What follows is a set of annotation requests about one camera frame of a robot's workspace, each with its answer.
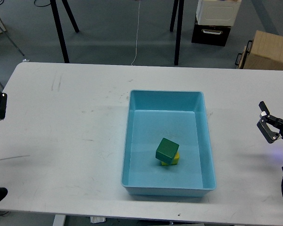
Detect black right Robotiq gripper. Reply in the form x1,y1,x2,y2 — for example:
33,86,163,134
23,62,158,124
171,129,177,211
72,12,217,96
257,101,283,144

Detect yellow wooden cube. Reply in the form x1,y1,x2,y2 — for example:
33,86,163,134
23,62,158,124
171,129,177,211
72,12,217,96
161,152,180,166

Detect green wooden cube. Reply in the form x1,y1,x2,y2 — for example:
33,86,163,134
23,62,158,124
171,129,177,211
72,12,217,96
155,138,179,165

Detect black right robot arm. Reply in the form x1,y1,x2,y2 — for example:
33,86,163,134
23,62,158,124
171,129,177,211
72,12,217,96
247,101,283,186

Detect black drawer box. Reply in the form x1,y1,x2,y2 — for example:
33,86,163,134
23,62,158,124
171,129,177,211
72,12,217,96
191,20,231,47

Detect white storage box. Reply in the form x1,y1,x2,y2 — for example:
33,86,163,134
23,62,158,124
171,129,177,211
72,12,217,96
196,0,241,26

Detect light wooden cabinet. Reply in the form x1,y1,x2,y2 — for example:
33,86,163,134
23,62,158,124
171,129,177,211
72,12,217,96
235,31,283,71

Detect light blue plastic bin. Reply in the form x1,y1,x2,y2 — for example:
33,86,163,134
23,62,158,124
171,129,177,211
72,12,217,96
122,90,216,197

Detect black table legs left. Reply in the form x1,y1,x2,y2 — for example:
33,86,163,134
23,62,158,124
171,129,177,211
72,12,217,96
50,0,80,64

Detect black table legs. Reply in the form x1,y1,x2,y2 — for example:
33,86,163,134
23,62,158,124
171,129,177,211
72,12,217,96
169,0,184,66
50,0,80,64

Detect black table legs right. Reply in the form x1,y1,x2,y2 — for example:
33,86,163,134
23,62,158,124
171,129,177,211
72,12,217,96
169,0,184,66

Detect white hanging cord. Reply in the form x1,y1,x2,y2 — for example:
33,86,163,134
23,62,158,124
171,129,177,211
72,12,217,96
130,0,141,66

